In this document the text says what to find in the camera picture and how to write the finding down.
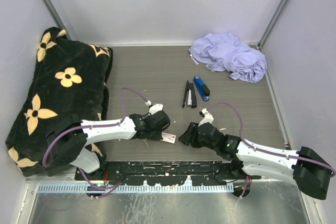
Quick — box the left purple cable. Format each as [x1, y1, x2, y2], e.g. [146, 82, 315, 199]
[43, 87, 153, 168]

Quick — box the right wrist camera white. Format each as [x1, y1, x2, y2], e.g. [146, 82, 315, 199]
[198, 108, 214, 126]

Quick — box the blue stapler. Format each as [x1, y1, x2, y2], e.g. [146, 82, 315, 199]
[193, 76, 210, 102]

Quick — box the lavender crumpled cloth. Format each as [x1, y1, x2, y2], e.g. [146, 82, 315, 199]
[189, 33, 267, 83]

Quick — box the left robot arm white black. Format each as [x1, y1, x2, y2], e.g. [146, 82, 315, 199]
[43, 110, 171, 180]

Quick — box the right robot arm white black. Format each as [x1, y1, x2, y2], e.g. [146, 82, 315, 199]
[178, 122, 332, 200]

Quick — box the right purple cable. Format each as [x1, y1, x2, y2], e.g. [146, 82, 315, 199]
[207, 102, 336, 198]

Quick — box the red white staple box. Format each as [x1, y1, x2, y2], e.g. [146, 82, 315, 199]
[161, 132, 176, 144]

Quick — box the purple cable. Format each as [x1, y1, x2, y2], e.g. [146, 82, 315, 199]
[207, 102, 336, 198]
[43, 87, 153, 168]

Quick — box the black open stapler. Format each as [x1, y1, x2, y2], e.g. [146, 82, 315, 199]
[182, 80, 197, 108]

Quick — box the white cable duct strip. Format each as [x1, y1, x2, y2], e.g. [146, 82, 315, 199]
[37, 183, 234, 194]

